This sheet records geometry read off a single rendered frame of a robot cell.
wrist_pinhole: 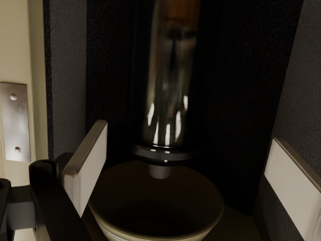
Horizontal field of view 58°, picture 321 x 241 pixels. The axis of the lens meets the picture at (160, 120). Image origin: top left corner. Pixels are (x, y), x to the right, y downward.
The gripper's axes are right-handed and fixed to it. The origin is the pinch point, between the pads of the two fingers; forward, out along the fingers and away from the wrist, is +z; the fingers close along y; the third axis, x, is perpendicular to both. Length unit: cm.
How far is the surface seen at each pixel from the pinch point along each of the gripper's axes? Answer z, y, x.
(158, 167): 13.9, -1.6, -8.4
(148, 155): 10.1, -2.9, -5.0
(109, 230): 9.0, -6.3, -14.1
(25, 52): 6.4, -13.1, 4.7
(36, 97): 9.1, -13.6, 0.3
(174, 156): 10.0, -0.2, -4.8
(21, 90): 6.3, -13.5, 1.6
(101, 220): 9.3, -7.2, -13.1
